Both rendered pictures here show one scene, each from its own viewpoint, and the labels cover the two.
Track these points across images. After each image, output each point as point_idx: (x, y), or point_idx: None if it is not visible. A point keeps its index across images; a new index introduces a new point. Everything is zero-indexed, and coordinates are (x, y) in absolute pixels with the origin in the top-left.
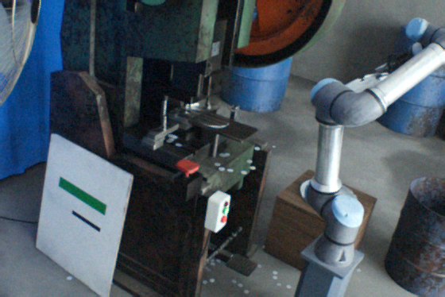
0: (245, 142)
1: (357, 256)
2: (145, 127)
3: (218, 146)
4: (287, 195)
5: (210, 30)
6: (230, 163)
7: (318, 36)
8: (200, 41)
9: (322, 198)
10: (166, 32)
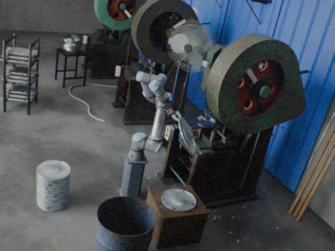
0: (203, 146)
1: (128, 160)
2: None
3: (195, 130)
4: (188, 188)
5: (206, 80)
6: None
7: (211, 105)
8: (202, 81)
9: (151, 138)
10: None
